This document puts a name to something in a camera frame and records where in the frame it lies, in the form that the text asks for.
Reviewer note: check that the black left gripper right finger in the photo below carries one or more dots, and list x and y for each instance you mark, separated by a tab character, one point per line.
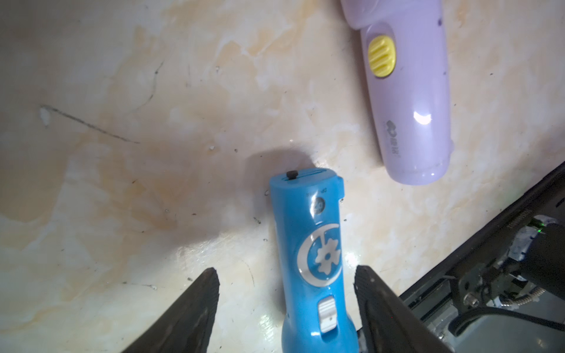
387	323

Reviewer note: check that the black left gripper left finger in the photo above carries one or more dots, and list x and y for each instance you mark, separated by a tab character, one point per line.
187	325

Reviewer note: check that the blue flashlight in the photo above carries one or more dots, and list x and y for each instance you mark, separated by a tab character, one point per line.
307	219

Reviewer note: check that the purple flashlight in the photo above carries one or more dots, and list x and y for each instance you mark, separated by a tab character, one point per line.
405	60

